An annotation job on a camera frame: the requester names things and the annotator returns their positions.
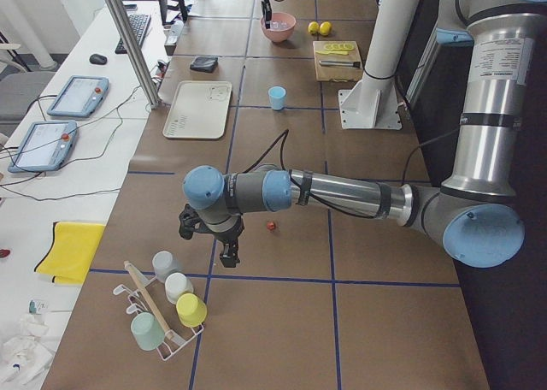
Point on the cream bear serving tray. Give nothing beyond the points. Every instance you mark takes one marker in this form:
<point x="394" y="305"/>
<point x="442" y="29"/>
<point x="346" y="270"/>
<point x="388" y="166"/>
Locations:
<point x="199" y="110"/>

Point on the yellow plastic knife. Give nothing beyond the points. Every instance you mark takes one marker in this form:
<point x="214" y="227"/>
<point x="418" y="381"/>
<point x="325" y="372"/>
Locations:
<point x="332" y="52"/>

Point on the grey folded cloth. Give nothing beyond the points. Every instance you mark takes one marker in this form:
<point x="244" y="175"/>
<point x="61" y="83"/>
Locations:
<point x="204" y="64"/>

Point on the mint green upturned cup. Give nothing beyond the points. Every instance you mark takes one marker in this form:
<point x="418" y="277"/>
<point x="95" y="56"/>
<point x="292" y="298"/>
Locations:
<point x="147" y="331"/>

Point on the light blue plastic cup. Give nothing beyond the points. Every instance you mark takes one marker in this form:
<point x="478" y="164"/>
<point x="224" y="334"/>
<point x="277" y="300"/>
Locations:
<point x="277" y="96"/>

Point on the far blue teach pendant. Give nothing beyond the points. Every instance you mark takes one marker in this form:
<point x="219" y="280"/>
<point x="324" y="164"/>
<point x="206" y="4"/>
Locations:
<point x="80" y="97"/>

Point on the black computer mouse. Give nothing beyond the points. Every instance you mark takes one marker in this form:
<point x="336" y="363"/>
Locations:
<point x="98" y="59"/>

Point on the yellow cloth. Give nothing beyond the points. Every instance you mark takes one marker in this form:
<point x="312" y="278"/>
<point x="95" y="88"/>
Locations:
<point x="73" y="248"/>

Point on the lower whole lemon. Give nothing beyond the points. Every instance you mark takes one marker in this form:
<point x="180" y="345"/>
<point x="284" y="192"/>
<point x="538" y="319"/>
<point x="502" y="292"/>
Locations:
<point x="313" y="28"/>

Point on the yellow upturned cup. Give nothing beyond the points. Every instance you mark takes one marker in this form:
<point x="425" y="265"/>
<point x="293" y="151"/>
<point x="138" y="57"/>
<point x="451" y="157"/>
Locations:
<point x="192" y="311"/>

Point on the pink bowl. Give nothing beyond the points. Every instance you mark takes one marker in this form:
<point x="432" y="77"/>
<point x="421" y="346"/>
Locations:
<point x="278" y="37"/>

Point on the blue teach pendant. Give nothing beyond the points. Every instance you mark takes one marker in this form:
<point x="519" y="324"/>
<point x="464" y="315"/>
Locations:
<point x="45" y="147"/>
<point x="80" y="97"/>

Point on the grey upturned cup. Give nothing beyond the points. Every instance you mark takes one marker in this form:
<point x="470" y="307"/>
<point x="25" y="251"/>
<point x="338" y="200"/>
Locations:
<point x="164" y="264"/>

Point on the white upturned cup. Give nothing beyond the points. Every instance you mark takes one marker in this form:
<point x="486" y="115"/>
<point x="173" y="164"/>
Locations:
<point x="176" y="285"/>

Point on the black keyboard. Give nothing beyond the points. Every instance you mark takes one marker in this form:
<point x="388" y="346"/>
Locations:
<point x="139" y="24"/>

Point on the whole lemon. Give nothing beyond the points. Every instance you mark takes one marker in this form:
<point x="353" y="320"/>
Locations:
<point x="313" y="28"/>
<point x="325" y="28"/>

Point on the wooden cutting board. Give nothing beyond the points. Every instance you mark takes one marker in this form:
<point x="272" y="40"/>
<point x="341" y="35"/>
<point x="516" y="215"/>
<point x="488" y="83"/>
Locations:
<point x="337" y="74"/>

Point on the pile of clear ice cubes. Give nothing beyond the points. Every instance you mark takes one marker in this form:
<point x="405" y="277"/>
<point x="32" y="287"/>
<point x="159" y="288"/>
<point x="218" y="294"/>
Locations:
<point x="279" y="25"/>

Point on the near blue teach pendant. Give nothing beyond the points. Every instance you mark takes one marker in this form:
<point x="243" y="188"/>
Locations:
<point x="45" y="147"/>

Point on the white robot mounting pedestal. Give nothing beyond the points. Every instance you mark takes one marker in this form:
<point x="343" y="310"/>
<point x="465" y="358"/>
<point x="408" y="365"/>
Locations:
<point x="372" y="102"/>

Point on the upper whole lemon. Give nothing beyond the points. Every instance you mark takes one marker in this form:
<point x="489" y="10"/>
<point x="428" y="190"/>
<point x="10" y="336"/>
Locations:
<point x="325" y="28"/>

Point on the aluminium frame post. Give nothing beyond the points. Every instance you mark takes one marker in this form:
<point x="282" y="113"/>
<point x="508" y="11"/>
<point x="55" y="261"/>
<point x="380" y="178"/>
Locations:
<point x="134" y="52"/>

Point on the crumpled white tissue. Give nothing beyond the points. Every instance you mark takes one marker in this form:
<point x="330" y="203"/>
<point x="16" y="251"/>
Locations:
<point x="24" y="357"/>

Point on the white wire cup rack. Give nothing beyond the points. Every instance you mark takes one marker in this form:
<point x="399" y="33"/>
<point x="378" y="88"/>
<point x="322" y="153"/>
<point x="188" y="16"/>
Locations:
<point x="135" y="304"/>

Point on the steel muddler with black tip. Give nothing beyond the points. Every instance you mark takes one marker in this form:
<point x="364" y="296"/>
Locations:
<point x="340" y="64"/>

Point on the wooden rack handle rod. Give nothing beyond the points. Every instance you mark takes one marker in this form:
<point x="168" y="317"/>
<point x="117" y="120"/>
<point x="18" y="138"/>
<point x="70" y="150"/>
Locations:
<point x="141" y="283"/>

